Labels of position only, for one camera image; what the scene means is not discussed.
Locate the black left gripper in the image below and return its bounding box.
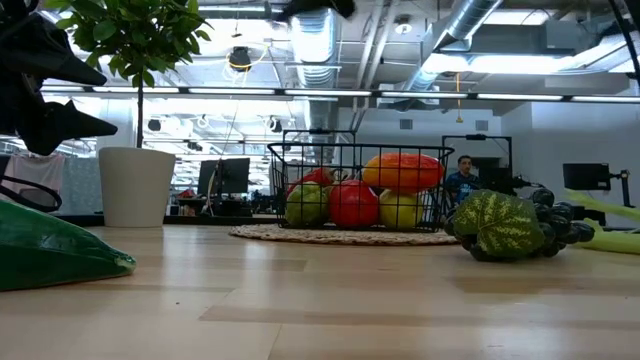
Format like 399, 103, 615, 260
0, 12, 120, 157

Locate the watermelon slice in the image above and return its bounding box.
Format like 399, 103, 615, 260
0, 199, 138, 293

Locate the long red pepper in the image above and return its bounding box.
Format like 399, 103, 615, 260
286, 166, 337, 197

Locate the orange red mango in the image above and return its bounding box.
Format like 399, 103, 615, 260
361, 152, 446, 195

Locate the round red fruit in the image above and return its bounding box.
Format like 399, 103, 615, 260
328, 179, 381, 230

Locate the green speckled pear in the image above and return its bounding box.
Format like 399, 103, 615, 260
285, 181, 331, 229

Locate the yellow-green pear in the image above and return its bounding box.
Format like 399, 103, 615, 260
378, 188, 425, 231

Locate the dark grape bunch with leaf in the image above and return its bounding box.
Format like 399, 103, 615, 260
443, 186, 597, 264

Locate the black monitor on arm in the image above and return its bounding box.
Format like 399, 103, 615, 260
562, 162, 613, 192

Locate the pale pink cloth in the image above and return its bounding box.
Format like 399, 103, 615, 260
1, 152, 67, 214

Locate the green leafy plant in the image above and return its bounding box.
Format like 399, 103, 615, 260
43, 0, 214, 150

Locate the white plant pot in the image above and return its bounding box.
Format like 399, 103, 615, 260
97, 146, 178, 229

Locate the black computer monitor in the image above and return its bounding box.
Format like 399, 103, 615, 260
196, 157, 251, 197

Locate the person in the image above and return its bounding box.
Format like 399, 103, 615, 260
442, 154, 485, 207

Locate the round woven placemat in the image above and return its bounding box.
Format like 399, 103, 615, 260
228, 223, 460, 247

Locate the green celery stalk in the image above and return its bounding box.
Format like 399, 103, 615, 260
563, 188, 640, 256

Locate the round silver ceiling duct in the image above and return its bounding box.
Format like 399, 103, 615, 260
288, 5, 342, 90

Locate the black ceiling camera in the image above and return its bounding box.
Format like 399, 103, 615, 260
228, 45, 253, 73

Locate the slanted silver ceiling duct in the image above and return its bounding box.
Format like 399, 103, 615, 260
399, 0, 505, 94

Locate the black wire basket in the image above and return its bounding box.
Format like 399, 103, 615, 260
266, 141, 456, 234

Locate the yellow hanging cord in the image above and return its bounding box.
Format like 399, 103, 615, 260
453, 72, 464, 124

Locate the black aluminium table frame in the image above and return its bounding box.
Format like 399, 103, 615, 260
0, 212, 640, 235

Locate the black metal frame stand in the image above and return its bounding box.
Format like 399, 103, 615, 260
441, 133, 514, 201

